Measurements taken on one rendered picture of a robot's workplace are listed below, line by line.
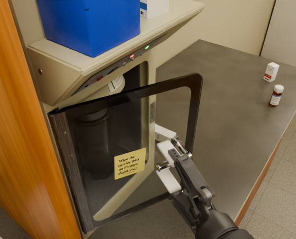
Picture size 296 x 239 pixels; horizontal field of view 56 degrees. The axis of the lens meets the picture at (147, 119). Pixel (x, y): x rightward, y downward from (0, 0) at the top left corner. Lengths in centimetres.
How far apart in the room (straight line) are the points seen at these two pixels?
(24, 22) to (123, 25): 13
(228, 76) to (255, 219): 102
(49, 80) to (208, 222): 35
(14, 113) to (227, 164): 79
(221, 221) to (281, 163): 197
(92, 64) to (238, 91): 108
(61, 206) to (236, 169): 67
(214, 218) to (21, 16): 44
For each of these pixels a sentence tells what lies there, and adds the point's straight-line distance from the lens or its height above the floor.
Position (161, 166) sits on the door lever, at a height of 121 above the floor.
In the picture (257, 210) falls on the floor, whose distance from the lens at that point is 211.
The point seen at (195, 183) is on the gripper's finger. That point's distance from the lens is 52.
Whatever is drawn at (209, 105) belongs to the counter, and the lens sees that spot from 125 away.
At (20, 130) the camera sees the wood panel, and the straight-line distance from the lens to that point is 37.
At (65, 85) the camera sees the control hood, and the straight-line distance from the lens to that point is 39.
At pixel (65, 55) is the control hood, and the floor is 151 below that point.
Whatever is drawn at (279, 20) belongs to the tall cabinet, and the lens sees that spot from 354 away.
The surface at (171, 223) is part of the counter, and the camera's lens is 85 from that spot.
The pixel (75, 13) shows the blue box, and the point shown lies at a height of 156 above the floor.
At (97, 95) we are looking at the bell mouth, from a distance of 61.
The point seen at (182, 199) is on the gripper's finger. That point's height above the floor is 116.
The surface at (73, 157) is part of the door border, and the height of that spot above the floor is 127.
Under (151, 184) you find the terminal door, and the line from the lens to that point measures 74.
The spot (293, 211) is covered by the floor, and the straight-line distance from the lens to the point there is 221.
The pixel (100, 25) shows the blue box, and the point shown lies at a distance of 37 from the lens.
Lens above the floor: 168
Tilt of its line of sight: 40 degrees down
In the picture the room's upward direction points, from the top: straight up
